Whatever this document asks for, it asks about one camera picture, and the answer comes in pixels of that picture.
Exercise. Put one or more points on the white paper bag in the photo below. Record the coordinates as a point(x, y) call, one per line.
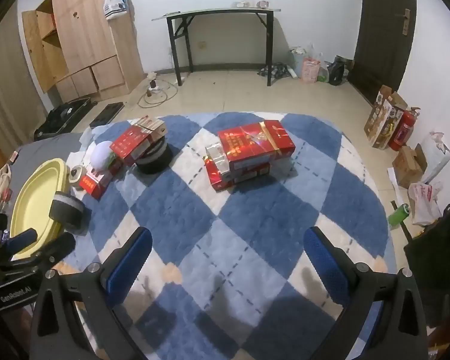
point(437, 155)

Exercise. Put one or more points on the black folding table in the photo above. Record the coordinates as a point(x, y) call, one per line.
point(217, 10)

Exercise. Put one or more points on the blue white checkered blanket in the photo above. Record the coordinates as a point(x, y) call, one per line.
point(247, 232)

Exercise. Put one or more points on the brown cardboard box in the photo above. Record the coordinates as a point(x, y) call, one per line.
point(408, 167)

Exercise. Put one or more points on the black hard case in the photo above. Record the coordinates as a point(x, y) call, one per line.
point(62, 116)

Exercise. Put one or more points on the small lidded jar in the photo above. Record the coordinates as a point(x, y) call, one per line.
point(75, 175)

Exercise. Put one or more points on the large red carton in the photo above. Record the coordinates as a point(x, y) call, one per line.
point(255, 142)
point(240, 176)

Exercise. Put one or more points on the small red box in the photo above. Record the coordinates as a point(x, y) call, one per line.
point(93, 184)

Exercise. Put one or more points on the green can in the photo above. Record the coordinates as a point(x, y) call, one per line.
point(399, 213)

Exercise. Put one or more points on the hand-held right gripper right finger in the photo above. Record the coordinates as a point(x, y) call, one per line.
point(326, 266)

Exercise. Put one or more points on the red fire extinguisher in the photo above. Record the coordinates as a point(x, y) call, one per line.
point(403, 129)

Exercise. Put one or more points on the dark brown door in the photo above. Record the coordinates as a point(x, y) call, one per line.
point(378, 37)

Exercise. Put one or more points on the beige curtain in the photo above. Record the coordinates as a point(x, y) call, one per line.
point(11, 93)

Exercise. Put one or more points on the black yellow tool bag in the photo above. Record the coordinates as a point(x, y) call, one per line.
point(438, 266)

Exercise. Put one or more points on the black flat tray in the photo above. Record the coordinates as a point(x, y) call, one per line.
point(107, 114)

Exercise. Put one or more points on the white red printed plastic bag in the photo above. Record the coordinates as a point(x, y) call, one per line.
point(425, 198)

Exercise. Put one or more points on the black foam cylinder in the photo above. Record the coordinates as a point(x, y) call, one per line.
point(155, 159)
point(67, 210)

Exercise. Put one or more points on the dark slippers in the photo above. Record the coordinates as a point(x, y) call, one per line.
point(275, 71)

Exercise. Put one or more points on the yellow plastic basin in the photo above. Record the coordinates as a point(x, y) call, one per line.
point(33, 202)

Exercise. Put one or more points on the wooden wardrobe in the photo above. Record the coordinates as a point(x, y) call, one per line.
point(93, 26)

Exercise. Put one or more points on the pink plastic bag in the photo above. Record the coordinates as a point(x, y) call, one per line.
point(310, 69)

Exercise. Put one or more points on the red carton with brown side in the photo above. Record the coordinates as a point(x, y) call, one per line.
point(135, 142)

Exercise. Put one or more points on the black floor bag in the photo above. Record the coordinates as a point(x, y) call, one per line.
point(337, 70)

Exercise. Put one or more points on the printed tall cardboard box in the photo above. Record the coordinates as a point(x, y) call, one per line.
point(382, 120)

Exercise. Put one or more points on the white round lamp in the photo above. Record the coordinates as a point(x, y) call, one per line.
point(101, 155)

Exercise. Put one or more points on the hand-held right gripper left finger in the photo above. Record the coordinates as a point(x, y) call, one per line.
point(131, 266)

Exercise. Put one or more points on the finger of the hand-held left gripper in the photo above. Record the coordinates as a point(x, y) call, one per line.
point(22, 238)
point(58, 248)

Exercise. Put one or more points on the white hanging bag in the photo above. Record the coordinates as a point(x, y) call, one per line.
point(116, 2)

